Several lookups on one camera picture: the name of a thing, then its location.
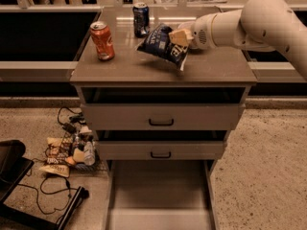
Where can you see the blue soda can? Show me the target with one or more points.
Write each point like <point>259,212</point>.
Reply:
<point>141,20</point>

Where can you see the clear plastic water bottle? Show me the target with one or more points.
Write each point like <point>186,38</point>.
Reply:
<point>89,154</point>

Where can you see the drawer with handle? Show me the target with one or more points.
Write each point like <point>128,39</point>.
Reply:
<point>161,144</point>
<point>163,108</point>

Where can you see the open bottom drawer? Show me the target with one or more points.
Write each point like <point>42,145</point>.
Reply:
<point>160,195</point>

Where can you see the yellow snack bag on floor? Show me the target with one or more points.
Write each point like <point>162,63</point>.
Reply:
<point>61,170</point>

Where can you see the orange soda can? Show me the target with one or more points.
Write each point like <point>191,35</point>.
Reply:
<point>101,36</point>

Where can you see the blue chip bag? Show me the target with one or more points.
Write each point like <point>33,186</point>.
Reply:
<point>158,43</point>

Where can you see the top drawer with handle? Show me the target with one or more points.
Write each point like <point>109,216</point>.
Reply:
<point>163,108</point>

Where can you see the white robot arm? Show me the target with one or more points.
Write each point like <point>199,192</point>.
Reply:
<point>260,25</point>

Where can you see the grey drawer cabinet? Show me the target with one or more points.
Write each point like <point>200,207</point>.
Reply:
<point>223,67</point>

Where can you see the middle drawer with handle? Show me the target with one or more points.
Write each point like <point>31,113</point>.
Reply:
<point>161,144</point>

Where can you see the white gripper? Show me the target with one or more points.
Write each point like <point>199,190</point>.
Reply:
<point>200,33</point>

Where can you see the black power adapter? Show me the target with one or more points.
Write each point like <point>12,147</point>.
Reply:
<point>69,128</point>

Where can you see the white bowl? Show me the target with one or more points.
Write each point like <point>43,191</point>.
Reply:
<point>186,25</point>

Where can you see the wire basket of snacks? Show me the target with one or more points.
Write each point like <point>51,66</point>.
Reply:
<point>68,150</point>

